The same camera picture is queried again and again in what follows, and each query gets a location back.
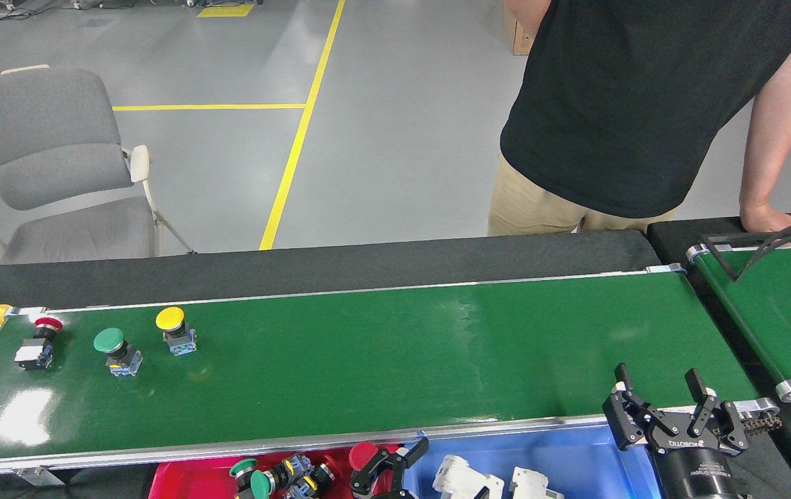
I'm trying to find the blue plastic bin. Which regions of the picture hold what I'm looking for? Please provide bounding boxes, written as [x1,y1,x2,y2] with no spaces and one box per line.
[402,423,663,499]

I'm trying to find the yellow mushroom push button switch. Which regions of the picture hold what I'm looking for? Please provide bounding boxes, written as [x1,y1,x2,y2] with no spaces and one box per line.
[155,307,198,356]

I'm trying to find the grey padded chair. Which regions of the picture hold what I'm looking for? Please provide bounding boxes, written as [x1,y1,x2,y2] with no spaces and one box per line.
[0,64,195,266]

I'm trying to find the long green conveyor belt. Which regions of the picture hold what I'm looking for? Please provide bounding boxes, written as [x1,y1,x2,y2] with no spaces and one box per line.
[0,263,781,482]

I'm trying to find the person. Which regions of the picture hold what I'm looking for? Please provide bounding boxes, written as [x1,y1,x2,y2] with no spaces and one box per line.
[487,0,791,236]

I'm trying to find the red plastic bin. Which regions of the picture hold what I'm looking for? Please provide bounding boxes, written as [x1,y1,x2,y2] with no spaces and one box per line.
[148,447,403,499]

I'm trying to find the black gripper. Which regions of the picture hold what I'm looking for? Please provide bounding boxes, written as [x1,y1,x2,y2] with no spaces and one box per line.
[602,362,749,499]

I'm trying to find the black conveyor drive chain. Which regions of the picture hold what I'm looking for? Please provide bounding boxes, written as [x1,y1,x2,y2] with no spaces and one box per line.
[742,414,782,436]

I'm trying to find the short green conveyor belt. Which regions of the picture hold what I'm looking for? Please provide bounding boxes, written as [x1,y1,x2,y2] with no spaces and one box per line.
[686,243,791,403]

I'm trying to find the black guide frame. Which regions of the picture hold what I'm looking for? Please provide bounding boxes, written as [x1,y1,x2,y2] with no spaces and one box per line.
[700,232,791,281]

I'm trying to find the red mushroom push button switch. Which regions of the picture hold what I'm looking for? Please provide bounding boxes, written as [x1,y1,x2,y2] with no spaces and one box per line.
[349,441,380,473]
[15,317,63,371]
[281,454,313,486]
[298,463,335,498]

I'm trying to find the white circuit breaker red levers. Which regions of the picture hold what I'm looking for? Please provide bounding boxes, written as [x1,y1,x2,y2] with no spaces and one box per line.
[433,454,505,499]
[510,466,566,499]

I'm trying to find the person's left hand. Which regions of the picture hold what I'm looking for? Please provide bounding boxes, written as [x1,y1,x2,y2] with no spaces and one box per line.
[740,203,791,245]

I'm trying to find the brown cardboard box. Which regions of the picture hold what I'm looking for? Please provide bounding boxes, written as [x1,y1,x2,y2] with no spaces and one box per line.
[503,3,534,56]

